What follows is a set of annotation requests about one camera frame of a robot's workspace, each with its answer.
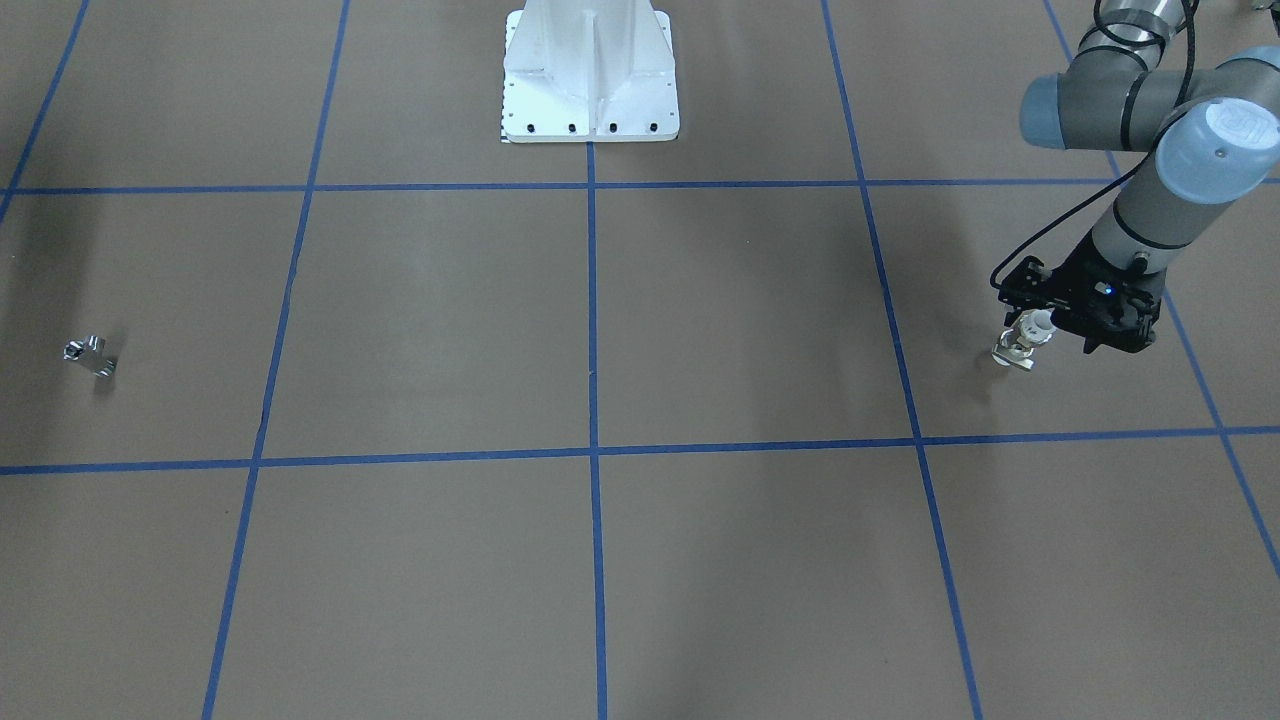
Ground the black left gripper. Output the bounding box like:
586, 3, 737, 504
995, 236, 1164, 354

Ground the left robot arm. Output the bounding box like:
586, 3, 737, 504
989, 1, 1277, 369

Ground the chrome tee pipe fitting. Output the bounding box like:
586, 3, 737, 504
63, 334, 116, 378

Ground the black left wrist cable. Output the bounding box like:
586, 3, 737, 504
989, 0, 1201, 291

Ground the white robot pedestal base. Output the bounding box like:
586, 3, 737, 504
500, 1, 681, 143

